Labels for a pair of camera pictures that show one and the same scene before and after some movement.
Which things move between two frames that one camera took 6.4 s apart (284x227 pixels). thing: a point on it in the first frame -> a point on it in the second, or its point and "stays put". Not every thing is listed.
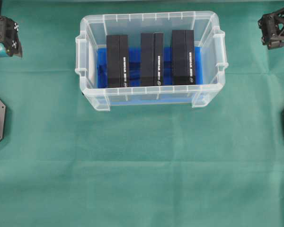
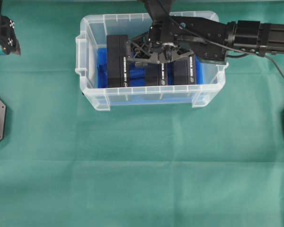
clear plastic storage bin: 151,57 stays put
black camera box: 183,57 stays put
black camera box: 117,62 stays put
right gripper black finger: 277,27 -> 208,39
